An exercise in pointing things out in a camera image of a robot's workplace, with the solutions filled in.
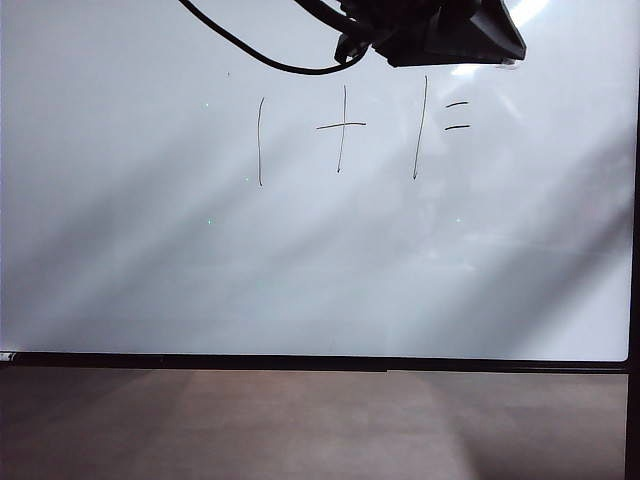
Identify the black whiteboard bottom rail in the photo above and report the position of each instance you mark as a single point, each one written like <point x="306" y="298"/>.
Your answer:
<point x="300" y="362"/>

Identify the white whiteboard with black writing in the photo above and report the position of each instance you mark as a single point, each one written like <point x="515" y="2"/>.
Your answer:
<point x="150" y="225"/>

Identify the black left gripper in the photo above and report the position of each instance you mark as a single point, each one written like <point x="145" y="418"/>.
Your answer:
<point x="450" y="35"/>

